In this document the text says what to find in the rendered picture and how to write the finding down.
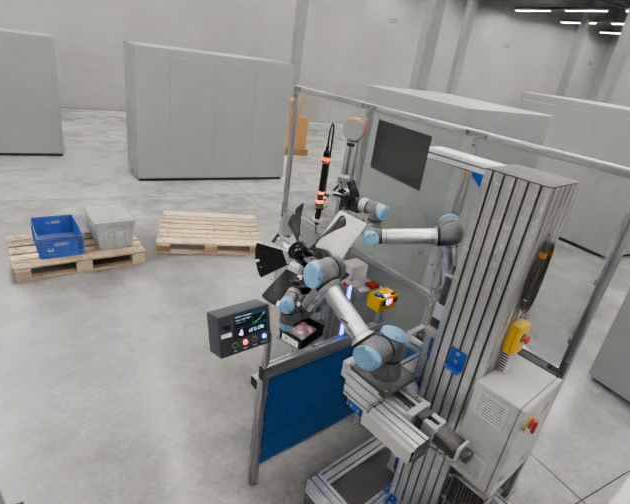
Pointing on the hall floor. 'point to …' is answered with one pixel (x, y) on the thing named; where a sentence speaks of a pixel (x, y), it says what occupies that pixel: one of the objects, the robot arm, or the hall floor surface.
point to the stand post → (325, 320)
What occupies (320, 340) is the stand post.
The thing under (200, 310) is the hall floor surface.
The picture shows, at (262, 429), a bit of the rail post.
